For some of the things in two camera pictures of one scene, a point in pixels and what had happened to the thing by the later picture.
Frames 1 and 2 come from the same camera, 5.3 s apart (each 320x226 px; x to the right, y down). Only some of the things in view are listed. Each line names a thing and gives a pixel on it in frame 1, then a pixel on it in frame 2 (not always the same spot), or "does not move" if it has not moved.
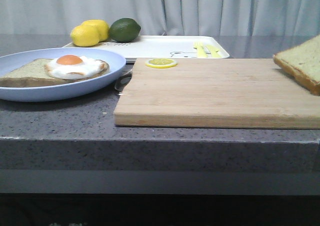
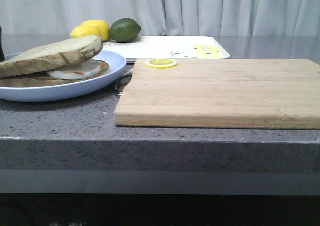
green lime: [124, 30] does not move
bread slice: [303, 60] -> [67, 52]
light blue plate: [64, 91] does not move
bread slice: [34, 73] does not move
